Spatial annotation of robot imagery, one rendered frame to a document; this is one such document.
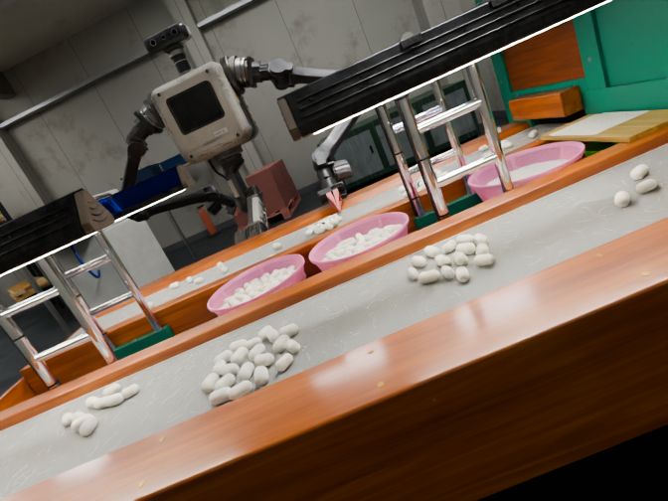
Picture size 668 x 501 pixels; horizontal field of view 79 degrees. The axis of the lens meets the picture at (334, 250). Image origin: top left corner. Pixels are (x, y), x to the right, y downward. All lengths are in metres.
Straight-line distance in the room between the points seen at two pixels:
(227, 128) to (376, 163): 4.06
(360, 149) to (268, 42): 3.15
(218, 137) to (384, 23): 6.44
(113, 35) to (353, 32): 4.18
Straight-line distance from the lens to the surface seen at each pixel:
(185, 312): 1.27
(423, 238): 0.85
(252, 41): 8.11
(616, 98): 1.31
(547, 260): 0.68
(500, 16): 0.76
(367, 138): 5.70
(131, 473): 0.62
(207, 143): 1.87
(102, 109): 8.98
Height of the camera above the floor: 1.05
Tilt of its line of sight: 16 degrees down
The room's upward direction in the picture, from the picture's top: 24 degrees counter-clockwise
